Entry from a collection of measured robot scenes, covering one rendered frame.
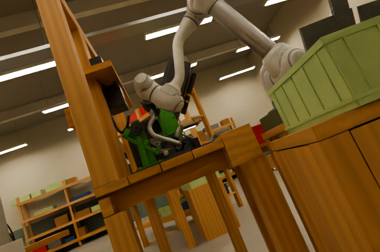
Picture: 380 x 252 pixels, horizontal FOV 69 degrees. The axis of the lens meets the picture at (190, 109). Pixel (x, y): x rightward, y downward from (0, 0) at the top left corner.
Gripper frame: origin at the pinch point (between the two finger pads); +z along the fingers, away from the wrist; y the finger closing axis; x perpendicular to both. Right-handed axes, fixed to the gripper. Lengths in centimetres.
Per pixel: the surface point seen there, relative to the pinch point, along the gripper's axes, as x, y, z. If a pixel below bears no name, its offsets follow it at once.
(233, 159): 24, -59, -46
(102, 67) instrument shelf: -0.4, 25.7, -36.9
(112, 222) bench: 66, -25, -45
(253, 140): 14, -64, -47
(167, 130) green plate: 5.2, -11.5, 4.9
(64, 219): 140, 407, 804
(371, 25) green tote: 6, -78, -111
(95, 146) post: 44, -5, -53
